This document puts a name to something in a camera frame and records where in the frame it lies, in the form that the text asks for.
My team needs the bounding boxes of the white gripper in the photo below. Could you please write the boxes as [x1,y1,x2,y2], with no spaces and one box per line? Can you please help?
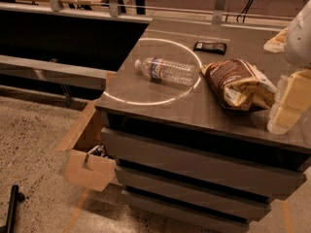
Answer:
[263,0,311,134]

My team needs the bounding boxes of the clear plastic water bottle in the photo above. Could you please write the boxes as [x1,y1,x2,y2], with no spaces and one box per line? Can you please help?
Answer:
[134,57,197,86]

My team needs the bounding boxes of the grey drawer cabinet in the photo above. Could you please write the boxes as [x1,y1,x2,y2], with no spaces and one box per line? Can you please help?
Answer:
[96,19,310,233]

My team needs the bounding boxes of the open cardboard box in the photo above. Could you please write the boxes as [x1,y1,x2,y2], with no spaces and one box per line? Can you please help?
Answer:
[55,95,116,191]

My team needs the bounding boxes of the black pole on floor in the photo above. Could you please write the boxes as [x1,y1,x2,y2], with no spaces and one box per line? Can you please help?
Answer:
[0,184,25,233]

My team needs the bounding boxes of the black hanging cables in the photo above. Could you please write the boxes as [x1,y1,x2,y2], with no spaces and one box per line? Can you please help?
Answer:
[235,0,260,23]

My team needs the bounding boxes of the metal railing frame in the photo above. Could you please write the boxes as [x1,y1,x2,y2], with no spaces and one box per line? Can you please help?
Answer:
[1,0,292,27]

